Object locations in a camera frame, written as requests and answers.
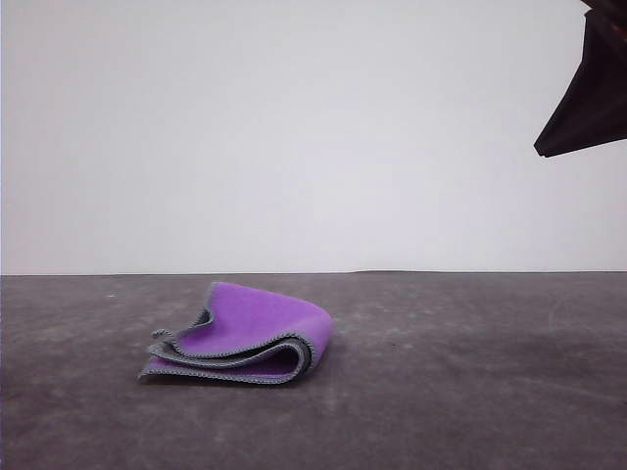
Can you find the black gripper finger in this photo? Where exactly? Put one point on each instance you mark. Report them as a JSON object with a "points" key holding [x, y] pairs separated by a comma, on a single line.
{"points": [[588, 108]]}

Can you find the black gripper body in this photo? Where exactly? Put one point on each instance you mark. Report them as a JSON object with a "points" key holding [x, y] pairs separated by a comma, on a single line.
{"points": [[610, 9]]}

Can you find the grey table cloth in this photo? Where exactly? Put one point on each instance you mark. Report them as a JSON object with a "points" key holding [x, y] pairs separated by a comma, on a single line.
{"points": [[441, 391]]}

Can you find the purple towel with grey hem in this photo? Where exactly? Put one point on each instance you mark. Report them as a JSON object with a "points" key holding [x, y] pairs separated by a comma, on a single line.
{"points": [[264, 308]]}

